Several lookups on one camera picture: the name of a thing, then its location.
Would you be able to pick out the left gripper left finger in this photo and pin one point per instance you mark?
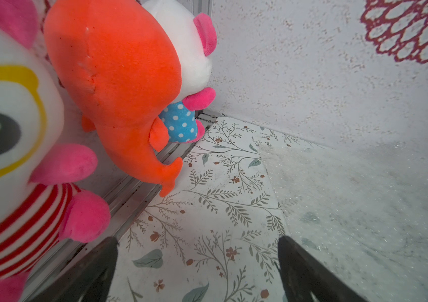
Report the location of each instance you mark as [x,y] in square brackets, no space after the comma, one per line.
[88,280]

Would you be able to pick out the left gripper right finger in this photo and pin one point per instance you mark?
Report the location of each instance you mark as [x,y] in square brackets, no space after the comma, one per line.
[304,278]

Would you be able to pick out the white plush with yellow glasses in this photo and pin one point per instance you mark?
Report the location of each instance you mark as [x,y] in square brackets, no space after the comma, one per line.
[40,201]

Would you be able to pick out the red octopus plush toy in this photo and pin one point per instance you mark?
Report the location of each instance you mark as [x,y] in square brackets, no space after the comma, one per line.
[121,70]

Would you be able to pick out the white pink plush top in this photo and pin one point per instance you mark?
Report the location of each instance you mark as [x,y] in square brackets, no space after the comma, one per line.
[194,39]

